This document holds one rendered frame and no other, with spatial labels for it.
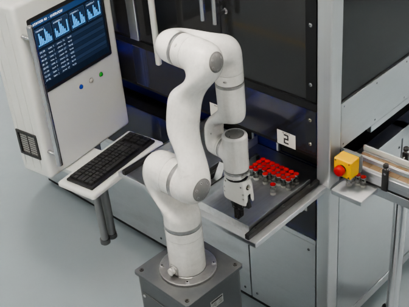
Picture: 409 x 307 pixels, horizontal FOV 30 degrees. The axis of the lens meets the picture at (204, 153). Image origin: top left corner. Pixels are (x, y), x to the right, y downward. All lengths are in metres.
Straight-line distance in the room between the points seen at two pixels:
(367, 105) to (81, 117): 1.16
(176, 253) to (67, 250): 1.69
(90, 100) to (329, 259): 1.16
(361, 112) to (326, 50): 0.37
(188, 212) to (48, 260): 1.78
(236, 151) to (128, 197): 1.50
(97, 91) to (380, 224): 1.31
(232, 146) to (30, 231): 2.04
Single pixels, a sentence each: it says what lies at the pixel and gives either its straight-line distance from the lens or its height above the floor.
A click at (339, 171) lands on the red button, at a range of 2.68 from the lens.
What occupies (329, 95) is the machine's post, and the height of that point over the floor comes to 1.26.
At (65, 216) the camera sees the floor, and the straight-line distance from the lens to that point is 4.29.
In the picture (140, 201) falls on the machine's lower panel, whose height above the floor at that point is 0.30.
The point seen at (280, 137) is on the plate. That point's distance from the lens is 2.84.
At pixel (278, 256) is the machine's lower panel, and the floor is 0.42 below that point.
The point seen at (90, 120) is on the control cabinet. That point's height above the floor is 0.94.
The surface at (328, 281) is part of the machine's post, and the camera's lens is 3.11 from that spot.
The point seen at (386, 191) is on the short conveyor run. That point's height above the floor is 0.89.
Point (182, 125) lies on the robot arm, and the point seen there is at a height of 1.41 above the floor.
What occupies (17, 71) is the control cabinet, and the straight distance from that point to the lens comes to 2.95.
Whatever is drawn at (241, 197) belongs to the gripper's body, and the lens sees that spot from 2.53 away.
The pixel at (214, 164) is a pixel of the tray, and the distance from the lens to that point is 2.90.
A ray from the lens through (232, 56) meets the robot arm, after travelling 2.25.
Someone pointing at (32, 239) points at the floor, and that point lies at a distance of 4.19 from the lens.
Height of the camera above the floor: 2.55
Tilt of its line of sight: 34 degrees down
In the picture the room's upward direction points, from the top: 5 degrees counter-clockwise
